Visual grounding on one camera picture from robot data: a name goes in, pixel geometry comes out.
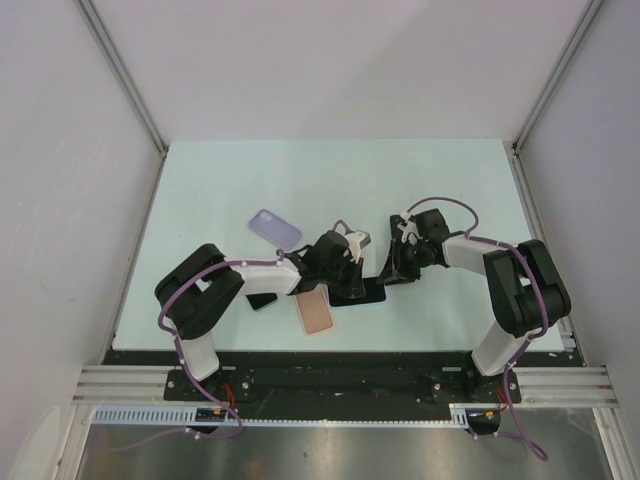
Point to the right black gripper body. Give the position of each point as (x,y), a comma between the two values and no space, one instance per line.
(417,253)

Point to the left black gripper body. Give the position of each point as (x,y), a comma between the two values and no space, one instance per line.
(329,274)

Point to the black phone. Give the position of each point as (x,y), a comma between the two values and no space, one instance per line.
(261,301)
(369,284)
(396,226)

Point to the blue phone case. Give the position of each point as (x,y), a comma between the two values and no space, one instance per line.
(357,306)

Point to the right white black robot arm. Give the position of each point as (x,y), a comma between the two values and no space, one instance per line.
(525,288)

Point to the pink phone case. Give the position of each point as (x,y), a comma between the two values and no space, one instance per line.
(314,312)

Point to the purple phone case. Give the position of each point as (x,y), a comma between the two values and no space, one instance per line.
(275,229)

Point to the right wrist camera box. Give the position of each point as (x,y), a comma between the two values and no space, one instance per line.
(408,227)

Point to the white slotted cable duct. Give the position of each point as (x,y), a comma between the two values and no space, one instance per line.
(191,416)

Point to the aluminium cross rail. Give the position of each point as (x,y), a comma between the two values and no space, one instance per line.
(540,387)

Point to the right aluminium frame post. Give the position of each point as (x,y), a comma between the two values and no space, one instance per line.
(568,53)

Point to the aluminium frame post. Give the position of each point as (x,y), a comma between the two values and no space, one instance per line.
(568,53)
(116,63)

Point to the left aluminium frame post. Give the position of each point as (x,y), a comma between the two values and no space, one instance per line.
(116,63)

